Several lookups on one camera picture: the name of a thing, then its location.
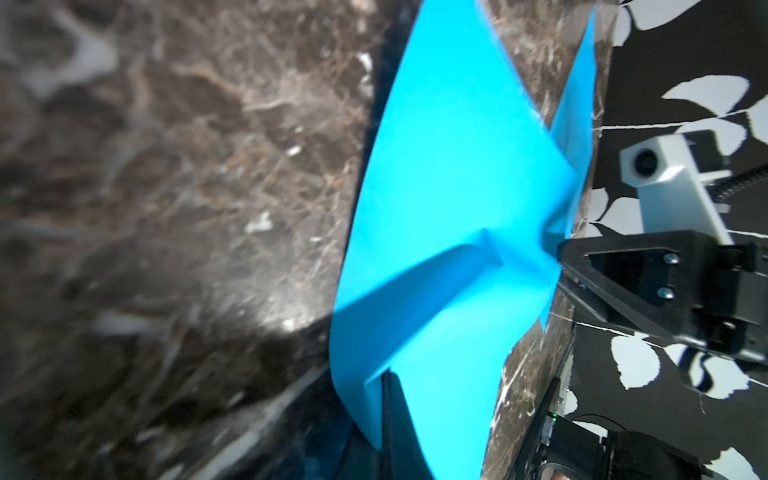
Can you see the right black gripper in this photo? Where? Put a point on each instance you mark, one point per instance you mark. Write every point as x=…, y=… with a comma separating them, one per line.
x=680, y=286

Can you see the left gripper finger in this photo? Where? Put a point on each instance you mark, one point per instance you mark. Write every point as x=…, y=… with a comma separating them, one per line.
x=400, y=456

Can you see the cyan paper sheet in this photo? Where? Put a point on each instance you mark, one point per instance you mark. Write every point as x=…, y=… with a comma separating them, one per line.
x=452, y=253

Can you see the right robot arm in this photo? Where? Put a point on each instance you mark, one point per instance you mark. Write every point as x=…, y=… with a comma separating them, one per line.
x=557, y=447

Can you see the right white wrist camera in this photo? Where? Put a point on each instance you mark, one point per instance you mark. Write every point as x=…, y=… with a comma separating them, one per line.
x=671, y=190

